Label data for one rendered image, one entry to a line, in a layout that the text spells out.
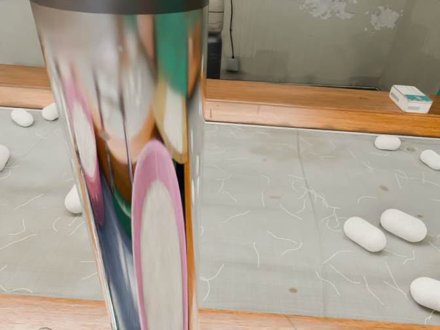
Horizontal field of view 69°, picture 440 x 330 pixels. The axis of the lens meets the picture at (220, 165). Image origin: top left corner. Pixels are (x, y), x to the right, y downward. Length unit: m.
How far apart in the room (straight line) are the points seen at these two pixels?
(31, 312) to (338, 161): 0.35
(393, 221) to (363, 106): 0.25
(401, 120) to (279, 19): 1.92
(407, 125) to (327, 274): 0.32
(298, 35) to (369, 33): 0.49
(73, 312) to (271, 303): 0.13
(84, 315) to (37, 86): 0.40
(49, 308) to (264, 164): 0.26
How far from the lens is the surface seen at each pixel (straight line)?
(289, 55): 2.47
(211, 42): 1.20
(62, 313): 0.24
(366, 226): 0.31
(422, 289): 0.29
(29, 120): 0.49
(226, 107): 0.48
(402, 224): 0.34
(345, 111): 0.51
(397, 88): 0.58
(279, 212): 0.33
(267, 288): 0.27
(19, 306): 0.25
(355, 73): 2.67
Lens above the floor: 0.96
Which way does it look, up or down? 35 degrees down
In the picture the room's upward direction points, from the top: 4 degrees clockwise
